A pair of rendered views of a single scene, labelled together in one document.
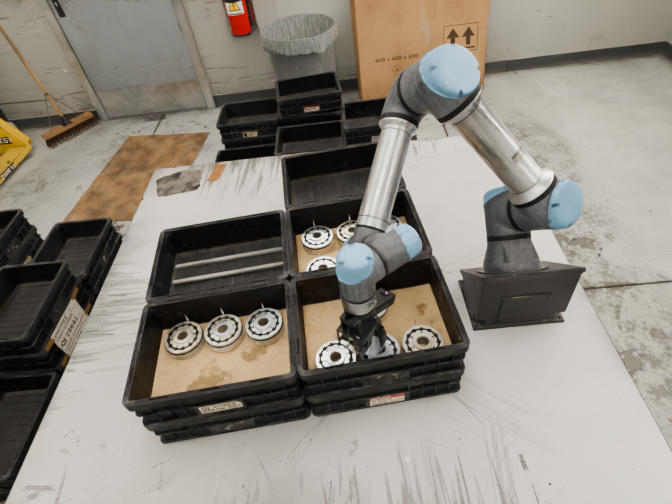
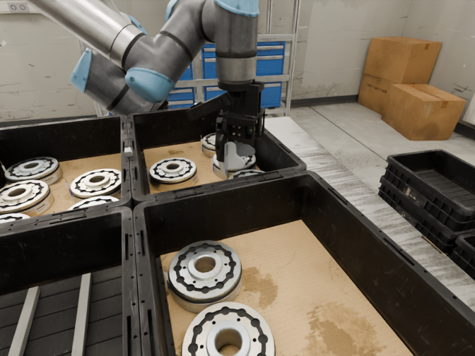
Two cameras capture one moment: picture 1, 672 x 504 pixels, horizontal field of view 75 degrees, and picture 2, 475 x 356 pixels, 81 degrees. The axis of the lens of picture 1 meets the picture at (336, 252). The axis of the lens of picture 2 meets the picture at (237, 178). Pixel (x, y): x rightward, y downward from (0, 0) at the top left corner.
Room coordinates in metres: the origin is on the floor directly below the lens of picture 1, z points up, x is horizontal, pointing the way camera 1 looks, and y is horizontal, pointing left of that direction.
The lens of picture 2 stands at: (0.76, 0.49, 1.18)
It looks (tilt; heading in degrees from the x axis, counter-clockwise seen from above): 33 degrees down; 251
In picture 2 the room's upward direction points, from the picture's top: straight up
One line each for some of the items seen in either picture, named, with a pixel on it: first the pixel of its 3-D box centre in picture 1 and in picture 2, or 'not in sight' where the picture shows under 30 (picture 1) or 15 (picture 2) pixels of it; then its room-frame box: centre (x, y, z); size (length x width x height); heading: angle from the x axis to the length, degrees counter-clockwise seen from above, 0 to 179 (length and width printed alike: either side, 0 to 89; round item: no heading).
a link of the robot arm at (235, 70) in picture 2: (359, 297); (237, 68); (0.59, -0.03, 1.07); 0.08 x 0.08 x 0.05
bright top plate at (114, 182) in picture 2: not in sight; (97, 181); (0.88, -0.06, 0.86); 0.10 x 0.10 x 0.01
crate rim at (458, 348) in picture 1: (372, 311); (201, 140); (0.66, -0.07, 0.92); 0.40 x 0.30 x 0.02; 91
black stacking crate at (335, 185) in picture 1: (341, 185); not in sight; (1.26, -0.06, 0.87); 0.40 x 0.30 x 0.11; 91
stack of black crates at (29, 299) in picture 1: (44, 332); not in sight; (1.23, 1.29, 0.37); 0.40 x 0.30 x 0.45; 175
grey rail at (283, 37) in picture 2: not in sight; (194, 39); (0.30, -1.94, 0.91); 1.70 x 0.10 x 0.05; 175
